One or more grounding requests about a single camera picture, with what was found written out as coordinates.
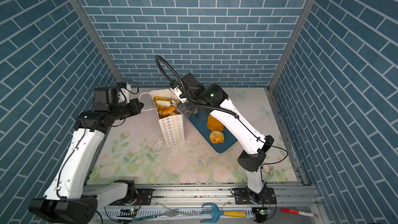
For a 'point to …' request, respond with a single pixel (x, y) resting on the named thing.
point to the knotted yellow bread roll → (216, 137)
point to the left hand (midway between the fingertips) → (144, 103)
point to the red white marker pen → (299, 212)
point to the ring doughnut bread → (159, 108)
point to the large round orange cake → (214, 124)
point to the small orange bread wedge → (169, 109)
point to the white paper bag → (173, 126)
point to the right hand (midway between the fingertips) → (182, 102)
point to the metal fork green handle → (172, 213)
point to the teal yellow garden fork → (216, 213)
